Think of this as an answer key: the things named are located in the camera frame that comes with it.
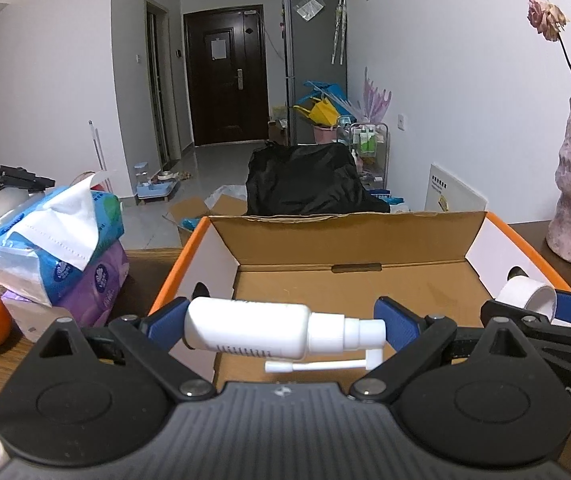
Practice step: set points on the dark brown entrance door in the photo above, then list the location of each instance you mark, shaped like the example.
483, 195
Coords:
225, 90

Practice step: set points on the pink bucket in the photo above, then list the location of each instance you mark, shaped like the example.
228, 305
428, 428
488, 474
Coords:
325, 135

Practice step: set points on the white paper notice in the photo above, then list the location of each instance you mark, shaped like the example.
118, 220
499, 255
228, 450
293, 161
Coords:
218, 49

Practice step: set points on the white face mask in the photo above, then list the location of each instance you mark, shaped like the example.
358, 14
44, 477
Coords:
65, 230

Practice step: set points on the blue plastic bag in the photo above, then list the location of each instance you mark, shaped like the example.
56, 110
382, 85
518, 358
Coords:
323, 87

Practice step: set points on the blue pet feeder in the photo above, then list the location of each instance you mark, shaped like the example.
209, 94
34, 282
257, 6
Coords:
153, 185

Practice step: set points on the white leaning board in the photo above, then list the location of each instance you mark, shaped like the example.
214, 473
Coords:
453, 190

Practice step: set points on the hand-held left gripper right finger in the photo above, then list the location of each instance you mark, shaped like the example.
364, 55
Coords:
391, 321

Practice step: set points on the orange cardboard box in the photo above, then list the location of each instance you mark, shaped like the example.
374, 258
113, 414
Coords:
315, 285

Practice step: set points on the white round container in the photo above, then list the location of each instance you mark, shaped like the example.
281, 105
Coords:
8, 202

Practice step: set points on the purple tissue pack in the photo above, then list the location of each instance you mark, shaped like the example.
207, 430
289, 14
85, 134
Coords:
95, 285

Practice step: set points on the purple feather wall decoration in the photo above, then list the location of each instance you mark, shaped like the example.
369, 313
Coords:
375, 97

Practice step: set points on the blue tissue pack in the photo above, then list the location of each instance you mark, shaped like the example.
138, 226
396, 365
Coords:
25, 266

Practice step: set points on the grey refrigerator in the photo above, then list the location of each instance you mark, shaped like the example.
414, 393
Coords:
310, 65

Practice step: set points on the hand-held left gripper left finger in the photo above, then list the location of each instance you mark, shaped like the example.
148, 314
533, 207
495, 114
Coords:
165, 321

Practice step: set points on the open brown floor carton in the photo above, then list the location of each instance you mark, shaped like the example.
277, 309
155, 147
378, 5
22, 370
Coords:
190, 210

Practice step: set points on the glass side door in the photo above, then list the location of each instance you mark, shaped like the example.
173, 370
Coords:
157, 85

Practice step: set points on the white tape roll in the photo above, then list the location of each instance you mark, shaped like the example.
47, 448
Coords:
520, 292

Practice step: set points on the yellow bag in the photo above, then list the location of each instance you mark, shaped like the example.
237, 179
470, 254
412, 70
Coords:
323, 112

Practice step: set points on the metal storage cart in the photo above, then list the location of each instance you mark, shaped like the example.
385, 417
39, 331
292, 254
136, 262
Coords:
368, 142

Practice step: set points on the white wall socket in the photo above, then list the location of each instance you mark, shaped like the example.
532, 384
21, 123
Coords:
402, 122

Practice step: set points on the black bag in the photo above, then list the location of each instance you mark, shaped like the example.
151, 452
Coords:
305, 180

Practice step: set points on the white plastic bag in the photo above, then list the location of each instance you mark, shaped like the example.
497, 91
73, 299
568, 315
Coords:
225, 194

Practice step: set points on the white spray bottle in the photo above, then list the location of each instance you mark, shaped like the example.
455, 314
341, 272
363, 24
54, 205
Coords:
245, 330

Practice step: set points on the clear plastic pouch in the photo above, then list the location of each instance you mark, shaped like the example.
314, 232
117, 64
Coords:
310, 8

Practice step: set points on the white hanging umbrella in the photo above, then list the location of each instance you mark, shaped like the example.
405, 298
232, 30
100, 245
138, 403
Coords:
339, 30

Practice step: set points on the black folding stand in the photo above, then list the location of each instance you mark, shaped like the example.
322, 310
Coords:
13, 177

